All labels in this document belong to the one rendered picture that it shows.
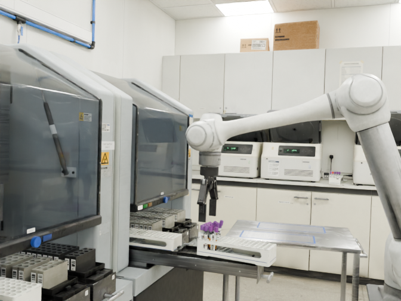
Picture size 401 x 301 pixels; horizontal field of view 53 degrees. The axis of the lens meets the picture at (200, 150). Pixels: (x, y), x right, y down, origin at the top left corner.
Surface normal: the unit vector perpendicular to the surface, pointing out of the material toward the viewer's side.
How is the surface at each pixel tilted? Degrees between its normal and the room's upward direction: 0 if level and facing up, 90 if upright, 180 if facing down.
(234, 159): 90
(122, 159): 90
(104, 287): 90
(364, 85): 85
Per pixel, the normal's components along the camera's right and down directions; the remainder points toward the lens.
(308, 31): -0.37, 0.02
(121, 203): 0.94, 0.04
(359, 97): -0.22, -0.12
